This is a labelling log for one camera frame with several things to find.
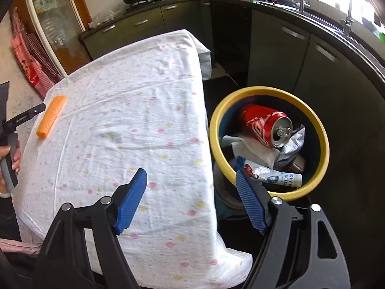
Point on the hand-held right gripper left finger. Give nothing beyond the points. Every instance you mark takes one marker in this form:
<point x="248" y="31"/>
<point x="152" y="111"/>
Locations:
<point x="130" y="201"/>

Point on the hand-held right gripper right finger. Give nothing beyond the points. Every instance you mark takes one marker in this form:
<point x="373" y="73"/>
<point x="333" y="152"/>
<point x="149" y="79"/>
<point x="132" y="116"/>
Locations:
<point x="249" y="198"/>

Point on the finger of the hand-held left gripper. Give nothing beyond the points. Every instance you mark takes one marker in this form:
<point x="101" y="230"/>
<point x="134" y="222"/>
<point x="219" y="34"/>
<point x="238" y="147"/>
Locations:
<point x="27" y="115"/>

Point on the orange foam net sleeve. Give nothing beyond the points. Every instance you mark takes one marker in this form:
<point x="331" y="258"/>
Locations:
<point x="51" y="117"/>

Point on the silver snack wrapper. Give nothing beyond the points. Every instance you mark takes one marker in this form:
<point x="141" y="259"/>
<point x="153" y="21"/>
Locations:
<point x="279" y="179"/>

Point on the white tissue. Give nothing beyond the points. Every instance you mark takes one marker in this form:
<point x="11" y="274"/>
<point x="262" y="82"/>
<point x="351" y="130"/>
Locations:
<point x="252" y="150"/>

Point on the brown ribbed filter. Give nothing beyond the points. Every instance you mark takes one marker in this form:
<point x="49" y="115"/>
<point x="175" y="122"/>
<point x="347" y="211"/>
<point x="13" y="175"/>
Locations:
<point x="296" y="164"/>

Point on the red soda can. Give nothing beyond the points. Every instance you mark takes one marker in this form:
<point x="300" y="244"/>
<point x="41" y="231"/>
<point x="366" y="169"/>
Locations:
<point x="258" y="123"/>

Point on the yellow-rimmed blue trash bin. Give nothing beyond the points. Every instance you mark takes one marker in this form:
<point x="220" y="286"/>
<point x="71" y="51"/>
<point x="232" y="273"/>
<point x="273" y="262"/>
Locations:
<point x="261" y="91"/>

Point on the person's left hand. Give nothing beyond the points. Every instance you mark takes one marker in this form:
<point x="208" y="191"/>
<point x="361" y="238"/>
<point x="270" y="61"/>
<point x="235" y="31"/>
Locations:
<point x="17" y="159"/>

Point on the dark red checkered apron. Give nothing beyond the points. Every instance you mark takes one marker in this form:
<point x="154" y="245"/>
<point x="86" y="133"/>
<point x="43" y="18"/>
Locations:
<point x="37" y="48"/>

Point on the pink cloth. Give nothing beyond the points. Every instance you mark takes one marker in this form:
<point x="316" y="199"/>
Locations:
<point x="18" y="246"/>

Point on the white spotted tablecloth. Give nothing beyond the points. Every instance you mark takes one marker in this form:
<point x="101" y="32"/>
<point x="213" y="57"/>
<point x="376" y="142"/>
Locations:
<point x="135" y="111"/>

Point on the glass door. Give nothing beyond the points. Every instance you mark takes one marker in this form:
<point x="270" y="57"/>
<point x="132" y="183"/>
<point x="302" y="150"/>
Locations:
<point x="54" y="21"/>

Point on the clear plastic bag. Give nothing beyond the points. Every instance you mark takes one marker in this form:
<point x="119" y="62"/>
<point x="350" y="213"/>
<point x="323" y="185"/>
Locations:
<point x="102" y="19"/>

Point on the green kitchen cabinets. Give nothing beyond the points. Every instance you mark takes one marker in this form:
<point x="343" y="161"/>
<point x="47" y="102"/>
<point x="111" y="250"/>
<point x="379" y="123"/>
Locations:
<point x="270" y="51"/>

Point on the gas stove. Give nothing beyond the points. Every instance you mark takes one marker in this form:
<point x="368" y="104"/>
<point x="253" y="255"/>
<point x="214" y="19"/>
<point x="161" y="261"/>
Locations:
<point x="156" y="1"/>

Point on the tall chrome faucet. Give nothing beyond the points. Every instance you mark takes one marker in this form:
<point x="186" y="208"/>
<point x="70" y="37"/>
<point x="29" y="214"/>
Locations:
<point x="347" y="12"/>

